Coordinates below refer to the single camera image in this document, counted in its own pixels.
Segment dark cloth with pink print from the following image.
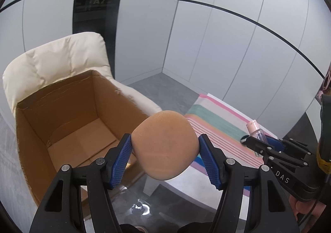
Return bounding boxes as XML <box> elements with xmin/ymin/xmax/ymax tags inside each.
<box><xmin>316</xmin><ymin>66</ymin><xmax>331</xmax><ymax>99</ymax></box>

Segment brown cardboard box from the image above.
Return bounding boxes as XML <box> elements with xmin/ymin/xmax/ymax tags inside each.
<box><xmin>16</xmin><ymin>69</ymin><xmax>156</xmax><ymax>222</ymax></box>

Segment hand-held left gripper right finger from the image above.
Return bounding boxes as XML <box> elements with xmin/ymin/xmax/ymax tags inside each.
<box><xmin>198</xmin><ymin>134</ymin><xmax>300</xmax><ymax>233</ymax></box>

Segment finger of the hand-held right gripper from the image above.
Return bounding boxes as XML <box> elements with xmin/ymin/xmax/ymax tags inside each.
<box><xmin>240</xmin><ymin>135</ymin><xmax>310</xmax><ymax>169</ymax></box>
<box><xmin>266</xmin><ymin>136</ymin><xmax>314</xmax><ymax>161</ymax></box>

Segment clear bottle with pink cap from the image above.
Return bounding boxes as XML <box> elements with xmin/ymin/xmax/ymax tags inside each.
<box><xmin>246</xmin><ymin>120</ymin><xmax>268</xmax><ymax>158</ymax></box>

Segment person's right hand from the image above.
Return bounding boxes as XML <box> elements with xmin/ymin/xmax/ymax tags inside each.
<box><xmin>288</xmin><ymin>193</ymin><xmax>327</xmax><ymax>226</ymax></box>

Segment cream padded armchair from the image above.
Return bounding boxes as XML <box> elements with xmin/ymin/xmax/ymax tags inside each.
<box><xmin>2</xmin><ymin>32</ymin><xmax>163</xmax><ymax>130</ymax></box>

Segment brown makeup sponge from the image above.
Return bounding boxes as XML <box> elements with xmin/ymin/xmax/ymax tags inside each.
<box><xmin>131</xmin><ymin>110</ymin><xmax>201</xmax><ymax>181</ymax></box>

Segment striped pastel cloth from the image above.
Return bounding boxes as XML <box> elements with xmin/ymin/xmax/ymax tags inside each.
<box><xmin>185</xmin><ymin>94</ymin><xmax>278</xmax><ymax>192</ymax></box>

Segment white low table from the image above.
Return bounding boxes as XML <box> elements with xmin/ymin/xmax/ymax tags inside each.
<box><xmin>143</xmin><ymin>93</ymin><xmax>280</xmax><ymax>220</ymax></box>

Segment dark glass cabinet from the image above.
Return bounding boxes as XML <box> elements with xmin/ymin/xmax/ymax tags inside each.
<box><xmin>72</xmin><ymin>0</ymin><xmax>128</xmax><ymax>82</ymax></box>

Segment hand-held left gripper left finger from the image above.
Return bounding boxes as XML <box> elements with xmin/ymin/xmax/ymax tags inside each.
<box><xmin>29</xmin><ymin>133</ymin><xmax>133</xmax><ymax>233</ymax></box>

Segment person's dark trousers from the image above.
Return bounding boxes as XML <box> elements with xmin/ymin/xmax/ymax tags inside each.
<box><xmin>120</xmin><ymin>223</ymin><xmax>197</xmax><ymax>233</ymax></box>

